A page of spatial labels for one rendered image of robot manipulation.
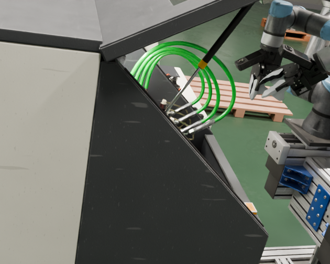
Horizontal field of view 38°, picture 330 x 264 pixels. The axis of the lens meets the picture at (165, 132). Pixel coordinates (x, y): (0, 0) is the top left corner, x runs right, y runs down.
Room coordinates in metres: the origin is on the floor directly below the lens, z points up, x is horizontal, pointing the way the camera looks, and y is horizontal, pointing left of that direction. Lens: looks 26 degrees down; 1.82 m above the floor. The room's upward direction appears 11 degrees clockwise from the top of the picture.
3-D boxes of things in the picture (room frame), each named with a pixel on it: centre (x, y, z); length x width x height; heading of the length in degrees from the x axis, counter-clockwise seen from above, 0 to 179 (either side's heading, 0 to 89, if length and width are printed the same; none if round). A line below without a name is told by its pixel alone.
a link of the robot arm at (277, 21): (1.68, -0.31, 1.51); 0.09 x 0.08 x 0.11; 143
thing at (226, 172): (1.54, -0.27, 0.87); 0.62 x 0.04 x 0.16; 15
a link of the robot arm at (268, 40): (1.68, -0.30, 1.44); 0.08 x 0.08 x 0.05
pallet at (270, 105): (4.72, -0.61, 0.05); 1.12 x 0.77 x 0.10; 105
